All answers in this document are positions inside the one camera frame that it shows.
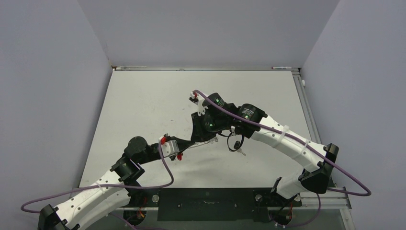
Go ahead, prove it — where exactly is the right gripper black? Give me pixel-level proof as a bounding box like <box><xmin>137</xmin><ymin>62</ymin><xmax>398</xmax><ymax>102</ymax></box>
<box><xmin>191</xmin><ymin>109</ymin><xmax>226</xmax><ymax>142</ymax></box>

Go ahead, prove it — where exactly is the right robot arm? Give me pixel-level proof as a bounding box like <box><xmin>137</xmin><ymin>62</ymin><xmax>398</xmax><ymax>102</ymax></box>
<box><xmin>189</xmin><ymin>92</ymin><xmax>339</xmax><ymax>205</ymax></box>

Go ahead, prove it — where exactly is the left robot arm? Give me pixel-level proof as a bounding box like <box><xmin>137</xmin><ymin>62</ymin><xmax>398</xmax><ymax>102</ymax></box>
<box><xmin>37</xmin><ymin>136</ymin><xmax>195</xmax><ymax>230</ymax></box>

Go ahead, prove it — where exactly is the black-headed key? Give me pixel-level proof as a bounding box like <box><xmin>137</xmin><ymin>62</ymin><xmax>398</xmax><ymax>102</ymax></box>
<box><xmin>234</xmin><ymin>141</ymin><xmax>246</xmax><ymax>156</ymax></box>

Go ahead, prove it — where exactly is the black thin cable right arm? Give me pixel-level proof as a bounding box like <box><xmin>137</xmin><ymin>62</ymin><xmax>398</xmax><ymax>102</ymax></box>
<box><xmin>219</xmin><ymin>131</ymin><xmax>246</xmax><ymax>152</ymax></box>

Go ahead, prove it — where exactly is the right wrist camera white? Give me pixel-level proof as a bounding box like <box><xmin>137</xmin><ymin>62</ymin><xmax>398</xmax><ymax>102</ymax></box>
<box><xmin>189</xmin><ymin>92</ymin><xmax>208</xmax><ymax>116</ymax></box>

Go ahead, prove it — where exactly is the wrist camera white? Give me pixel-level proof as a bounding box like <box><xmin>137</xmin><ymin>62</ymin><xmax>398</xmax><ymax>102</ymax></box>
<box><xmin>189</xmin><ymin>92</ymin><xmax>208</xmax><ymax>116</ymax></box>
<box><xmin>159</xmin><ymin>137</ymin><xmax>180</xmax><ymax>158</ymax></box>

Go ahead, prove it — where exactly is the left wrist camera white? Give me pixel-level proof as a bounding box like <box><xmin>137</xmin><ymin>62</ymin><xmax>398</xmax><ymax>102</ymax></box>
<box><xmin>159</xmin><ymin>137</ymin><xmax>180</xmax><ymax>158</ymax></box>

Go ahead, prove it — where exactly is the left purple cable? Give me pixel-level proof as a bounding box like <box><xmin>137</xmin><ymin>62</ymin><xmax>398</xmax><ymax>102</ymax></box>
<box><xmin>21</xmin><ymin>143</ymin><xmax>174</xmax><ymax>230</ymax></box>

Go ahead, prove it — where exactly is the purple cable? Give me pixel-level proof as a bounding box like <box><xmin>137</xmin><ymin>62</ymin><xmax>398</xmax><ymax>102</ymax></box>
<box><xmin>21</xmin><ymin>143</ymin><xmax>174</xmax><ymax>230</ymax></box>
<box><xmin>192</xmin><ymin>90</ymin><xmax>372</xmax><ymax>229</ymax></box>

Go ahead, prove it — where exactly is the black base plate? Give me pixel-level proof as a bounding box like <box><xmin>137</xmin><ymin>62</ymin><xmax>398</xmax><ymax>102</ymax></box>
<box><xmin>124</xmin><ymin>188</ymin><xmax>302</xmax><ymax>223</ymax></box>

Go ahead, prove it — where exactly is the aluminium frame rail right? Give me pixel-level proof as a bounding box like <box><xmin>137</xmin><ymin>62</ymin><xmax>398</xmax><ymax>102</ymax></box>
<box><xmin>292</xmin><ymin>70</ymin><xmax>321</xmax><ymax>143</ymax></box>

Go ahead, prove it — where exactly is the aluminium frame rail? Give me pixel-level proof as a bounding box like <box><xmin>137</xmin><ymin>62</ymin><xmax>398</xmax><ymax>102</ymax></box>
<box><xmin>292</xmin><ymin>70</ymin><xmax>321</xmax><ymax>143</ymax></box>
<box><xmin>112</xmin><ymin>66</ymin><xmax>300</xmax><ymax>72</ymax></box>

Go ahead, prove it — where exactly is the aluminium frame rail back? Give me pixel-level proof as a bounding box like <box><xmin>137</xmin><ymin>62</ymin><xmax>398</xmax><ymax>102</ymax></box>
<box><xmin>112</xmin><ymin>66</ymin><xmax>300</xmax><ymax>72</ymax></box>

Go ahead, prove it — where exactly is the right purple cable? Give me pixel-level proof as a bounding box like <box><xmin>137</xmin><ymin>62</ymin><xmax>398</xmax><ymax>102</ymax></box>
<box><xmin>192</xmin><ymin>90</ymin><xmax>372</xmax><ymax>229</ymax></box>

